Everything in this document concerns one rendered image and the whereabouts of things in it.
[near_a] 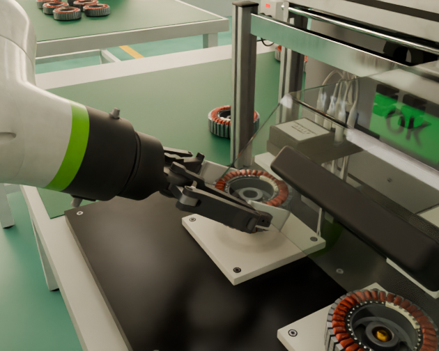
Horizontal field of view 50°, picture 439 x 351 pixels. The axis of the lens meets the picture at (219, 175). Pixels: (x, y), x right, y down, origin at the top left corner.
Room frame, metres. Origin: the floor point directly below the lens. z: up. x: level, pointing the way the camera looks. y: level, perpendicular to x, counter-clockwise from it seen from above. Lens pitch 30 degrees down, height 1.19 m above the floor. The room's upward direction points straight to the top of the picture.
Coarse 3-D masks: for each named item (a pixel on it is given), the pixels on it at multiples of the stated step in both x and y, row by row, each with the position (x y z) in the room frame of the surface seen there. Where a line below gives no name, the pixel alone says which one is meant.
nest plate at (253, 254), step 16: (192, 224) 0.55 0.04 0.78; (208, 224) 0.55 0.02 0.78; (208, 240) 0.52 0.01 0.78; (224, 240) 0.52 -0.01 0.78; (240, 240) 0.52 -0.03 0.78; (256, 240) 0.52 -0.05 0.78; (272, 240) 0.52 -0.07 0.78; (288, 240) 0.52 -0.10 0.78; (224, 256) 0.48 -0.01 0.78; (240, 256) 0.48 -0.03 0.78; (256, 256) 0.48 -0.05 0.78; (272, 256) 0.48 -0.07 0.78; (288, 256) 0.48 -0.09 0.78; (304, 256) 0.49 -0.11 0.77; (224, 272) 0.46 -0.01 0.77; (240, 272) 0.45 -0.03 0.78; (256, 272) 0.46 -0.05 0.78
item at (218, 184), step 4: (216, 180) 0.56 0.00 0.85; (220, 180) 0.56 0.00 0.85; (216, 184) 0.55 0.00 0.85; (220, 184) 0.55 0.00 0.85; (224, 184) 0.55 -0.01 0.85; (220, 188) 0.54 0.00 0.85; (224, 188) 0.54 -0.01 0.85; (228, 188) 0.55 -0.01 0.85; (228, 192) 0.53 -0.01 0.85; (232, 192) 0.56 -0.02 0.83; (236, 192) 0.56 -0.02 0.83; (236, 196) 0.56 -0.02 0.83; (240, 196) 0.53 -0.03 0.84; (244, 200) 0.53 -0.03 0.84; (224, 224) 0.50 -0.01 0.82; (256, 228) 0.50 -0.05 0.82; (260, 228) 0.48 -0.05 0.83
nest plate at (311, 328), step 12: (324, 312) 0.38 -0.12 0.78; (300, 324) 0.37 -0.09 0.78; (312, 324) 0.37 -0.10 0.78; (324, 324) 0.37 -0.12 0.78; (288, 336) 0.35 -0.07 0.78; (300, 336) 0.35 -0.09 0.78; (312, 336) 0.35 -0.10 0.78; (360, 336) 0.35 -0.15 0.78; (288, 348) 0.34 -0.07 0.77; (300, 348) 0.33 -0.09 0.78; (312, 348) 0.33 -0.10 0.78; (324, 348) 0.33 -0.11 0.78
